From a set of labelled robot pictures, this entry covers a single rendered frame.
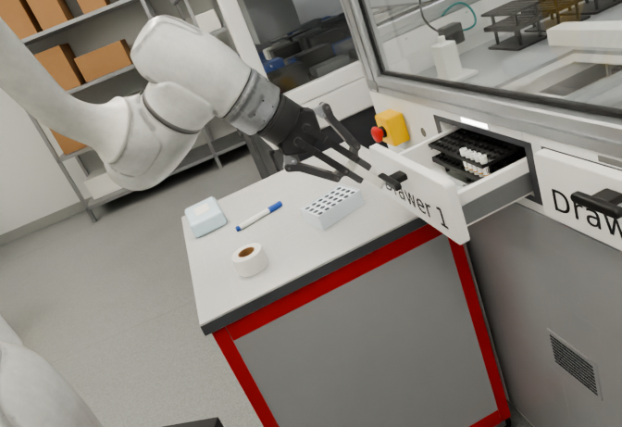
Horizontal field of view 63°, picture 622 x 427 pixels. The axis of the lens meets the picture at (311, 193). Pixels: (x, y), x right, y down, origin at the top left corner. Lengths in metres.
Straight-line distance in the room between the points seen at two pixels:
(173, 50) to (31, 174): 4.72
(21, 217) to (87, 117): 4.81
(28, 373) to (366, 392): 0.80
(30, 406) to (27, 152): 4.78
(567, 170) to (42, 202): 5.06
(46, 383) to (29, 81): 0.36
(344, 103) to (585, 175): 1.07
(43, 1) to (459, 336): 4.01
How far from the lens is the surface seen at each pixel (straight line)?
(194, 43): 0.74
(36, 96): 0.74
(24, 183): 5.45
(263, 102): 0.76
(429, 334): 1.24
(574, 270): 0.93
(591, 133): 0.74
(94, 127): 0.79
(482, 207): 0.85
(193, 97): 0.74
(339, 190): 1.21
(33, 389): 0.64
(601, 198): 0.71
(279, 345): 1.10
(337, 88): 1.70
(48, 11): 4.60
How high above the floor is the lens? 1.28
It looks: 23 degrees down
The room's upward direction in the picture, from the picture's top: 22 degrees counter-clockwise
